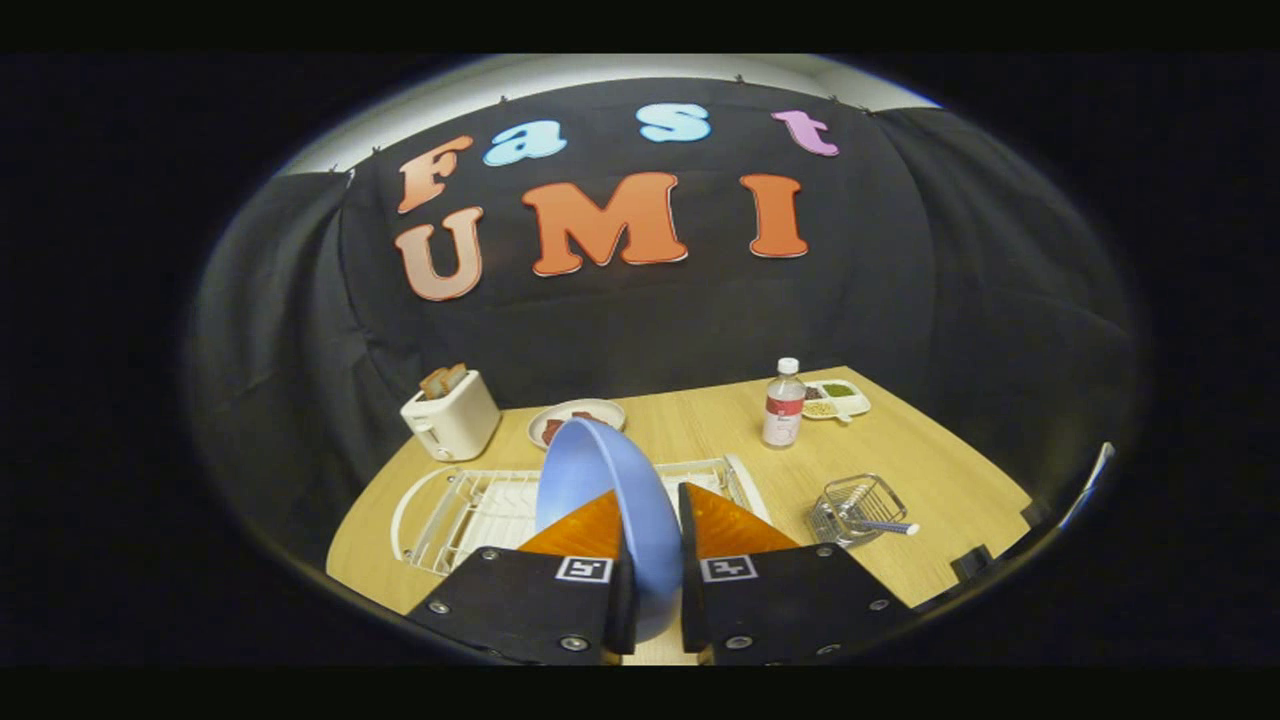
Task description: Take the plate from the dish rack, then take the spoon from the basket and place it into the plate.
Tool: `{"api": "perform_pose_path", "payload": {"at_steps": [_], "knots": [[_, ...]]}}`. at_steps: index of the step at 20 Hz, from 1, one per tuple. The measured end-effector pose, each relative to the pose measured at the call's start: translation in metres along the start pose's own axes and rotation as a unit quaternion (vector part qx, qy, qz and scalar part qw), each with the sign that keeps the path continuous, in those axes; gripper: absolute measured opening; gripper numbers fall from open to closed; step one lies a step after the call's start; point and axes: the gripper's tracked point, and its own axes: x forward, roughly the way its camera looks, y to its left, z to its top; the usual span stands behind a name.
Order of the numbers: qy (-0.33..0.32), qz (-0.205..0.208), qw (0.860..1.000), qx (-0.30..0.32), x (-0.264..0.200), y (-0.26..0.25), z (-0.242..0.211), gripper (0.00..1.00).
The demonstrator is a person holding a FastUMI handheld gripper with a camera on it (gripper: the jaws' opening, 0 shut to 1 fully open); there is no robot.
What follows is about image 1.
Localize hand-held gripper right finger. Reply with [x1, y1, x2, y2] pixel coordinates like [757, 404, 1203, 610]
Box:
[678, 482, 916, 667]

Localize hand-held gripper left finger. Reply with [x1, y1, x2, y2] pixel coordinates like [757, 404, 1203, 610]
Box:
[405, 488, 641, 667]

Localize blue plate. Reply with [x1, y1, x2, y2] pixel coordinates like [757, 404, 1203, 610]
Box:
[535, 417, 686, 643]

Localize metal wire basket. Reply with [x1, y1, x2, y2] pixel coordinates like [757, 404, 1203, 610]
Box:
[806, 473, 909, 548]

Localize white wire dish rack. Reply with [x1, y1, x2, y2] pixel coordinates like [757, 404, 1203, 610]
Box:
[390, 455, 773, 578]

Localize spoon with white handle end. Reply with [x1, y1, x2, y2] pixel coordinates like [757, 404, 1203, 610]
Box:
[840, 483, 921, 536]

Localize small beige plate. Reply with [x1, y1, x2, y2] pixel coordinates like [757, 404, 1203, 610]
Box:
[527, 398, 627, 451]

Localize white divided dish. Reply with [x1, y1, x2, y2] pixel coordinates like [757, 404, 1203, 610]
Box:
[800, 379, 872, 424]

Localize clear bottle with red label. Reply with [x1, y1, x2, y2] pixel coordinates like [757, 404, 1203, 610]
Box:
[762, 358, 807, 450]

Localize red food pieces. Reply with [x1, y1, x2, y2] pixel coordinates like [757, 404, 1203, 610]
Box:
[540, 412, 601, 446]

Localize white toaster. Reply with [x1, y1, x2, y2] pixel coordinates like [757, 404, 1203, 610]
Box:
[400, 370, 501, 462]

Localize brown toast slices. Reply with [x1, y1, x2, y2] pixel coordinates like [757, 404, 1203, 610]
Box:
[419, 363, 468, 401]

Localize black backdrop cloth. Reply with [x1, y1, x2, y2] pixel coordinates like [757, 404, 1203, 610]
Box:
[188, 78, 1141, 571]

